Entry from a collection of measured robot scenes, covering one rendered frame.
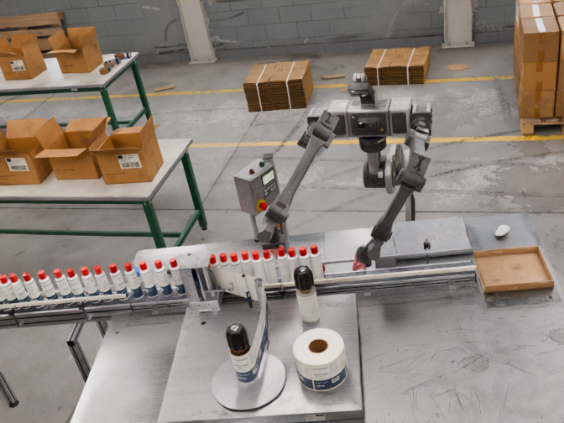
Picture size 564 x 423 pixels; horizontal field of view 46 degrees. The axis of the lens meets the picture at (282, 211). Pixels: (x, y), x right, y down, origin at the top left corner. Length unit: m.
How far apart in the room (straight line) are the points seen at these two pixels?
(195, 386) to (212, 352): 0.19
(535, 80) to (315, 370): 3.91
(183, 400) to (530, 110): 4.19
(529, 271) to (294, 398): 1.26
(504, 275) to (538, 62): 2.97
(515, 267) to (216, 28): 6.19
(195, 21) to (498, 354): 6.69
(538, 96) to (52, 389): 4.35
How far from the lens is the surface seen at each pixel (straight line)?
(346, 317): 2.97
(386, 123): 3.21
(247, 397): 2.72
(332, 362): 2.60
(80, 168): 4.82
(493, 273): 3.24
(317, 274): 3.13
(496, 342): 2.91
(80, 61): 6.96
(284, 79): 6.97
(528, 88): 5.98
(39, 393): 4.48
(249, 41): 8.65
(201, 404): 2.76
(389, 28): 8.22
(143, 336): 3.23
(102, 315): 3.45
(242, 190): 2.94
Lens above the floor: 2.89
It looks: 33 degrees down
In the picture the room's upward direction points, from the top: 11 degrees counter-clockwise
